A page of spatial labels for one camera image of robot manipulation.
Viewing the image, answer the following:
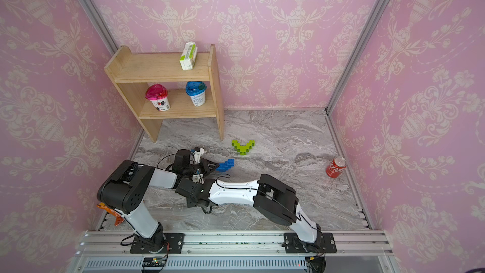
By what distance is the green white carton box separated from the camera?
0.76 m

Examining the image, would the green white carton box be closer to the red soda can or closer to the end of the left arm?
the end of the left arm

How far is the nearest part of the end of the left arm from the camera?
775 millimetres
